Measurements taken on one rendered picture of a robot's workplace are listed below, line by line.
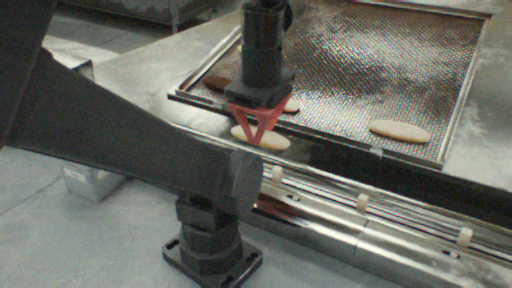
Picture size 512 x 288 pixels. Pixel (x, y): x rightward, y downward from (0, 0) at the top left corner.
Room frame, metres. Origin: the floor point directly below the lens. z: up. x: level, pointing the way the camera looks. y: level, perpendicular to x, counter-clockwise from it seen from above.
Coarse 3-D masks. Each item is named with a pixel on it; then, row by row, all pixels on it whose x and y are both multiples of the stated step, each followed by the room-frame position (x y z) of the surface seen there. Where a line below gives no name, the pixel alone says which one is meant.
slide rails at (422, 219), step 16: (288, 176) 0.56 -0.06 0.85; (304, 176) 0.56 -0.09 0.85; (304, 192) 0.52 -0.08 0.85; (336, 192) 0.52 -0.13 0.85; (352, 192) 0.52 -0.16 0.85; (352, 208) 0.49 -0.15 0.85; (384, 208) 0.49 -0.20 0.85; (400, 208) 0.49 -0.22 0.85; (400, 224) 0.45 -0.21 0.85; (432, 224) 0.45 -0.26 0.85; (448, 224) 0.45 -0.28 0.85; (480, 240) 0.42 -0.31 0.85; (496, 240) 0.42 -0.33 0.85; (480, 256) 0.40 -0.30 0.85
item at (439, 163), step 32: (352, 0) 1.10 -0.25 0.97; (384, 0) 1.07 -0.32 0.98; (416, 32) 0.93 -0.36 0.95; (448, 32) 0.92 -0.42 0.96; (480, 32) 0.91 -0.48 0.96; (320, 64) 0.84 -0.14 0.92; (384, 64) 0.82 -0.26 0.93; (416, 64) 0.81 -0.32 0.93; (448, 64) 0.80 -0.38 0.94; (192, 96) 0.75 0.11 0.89; (320, 96) 0.73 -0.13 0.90; (384, 96) 0.72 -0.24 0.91; (416, 96) 0.71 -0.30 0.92; (448, 128) 0.62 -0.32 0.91; (416, 160) 0.55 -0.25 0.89
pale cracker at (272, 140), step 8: (232, 128) 0.59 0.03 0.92; (240, 128) 0.59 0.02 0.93; (256, 128) 0.58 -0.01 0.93; (240, 136) 0.57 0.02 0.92; (264, 136) 0.56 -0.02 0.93; (272, 136) 0.56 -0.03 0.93; (280, 136) 0.56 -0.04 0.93; (264, 144) 0.55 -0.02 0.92; (272, 144) 0.54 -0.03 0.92; (280, 144) 0.54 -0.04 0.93; (288, 144) 0.55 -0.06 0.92
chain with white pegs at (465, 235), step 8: (280, 168) 0.56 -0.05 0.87; (264, 176) 0.57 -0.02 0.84; (272, 176) 0.55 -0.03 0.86; (280, 176) 0.55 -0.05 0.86; (288, 184) 0.55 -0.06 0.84; (336, 200) 0.51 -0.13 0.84; (360, 200) 0.48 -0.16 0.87; (360, 208) 0.48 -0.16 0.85; (384, 216) 0.48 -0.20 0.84; (424, 232) 0.45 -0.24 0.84; (464, 232) 0.42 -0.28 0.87; (472, 232) 0.42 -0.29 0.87; (448, 240) 0.43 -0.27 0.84; (464, 240) 0.41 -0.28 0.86; (472, 248) 0.42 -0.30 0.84; (496, 256) 0.40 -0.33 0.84
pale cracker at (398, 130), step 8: (376, 120) 0.64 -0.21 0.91; (384, 120) 0.64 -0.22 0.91; (376, 128) 0.62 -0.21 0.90; (384, 128) 0.62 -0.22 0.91; (392, 128) 0.62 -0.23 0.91; (400, 128) 0.62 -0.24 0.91; (408, 128) 0.61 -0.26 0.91; (416, 128) 0.61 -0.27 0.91; (392, 136) 0.61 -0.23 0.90; (400, 136) 0.60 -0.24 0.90; (408, 136) 0.60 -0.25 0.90; (416, 136) 0.60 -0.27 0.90; (424, 136) 0.60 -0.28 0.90
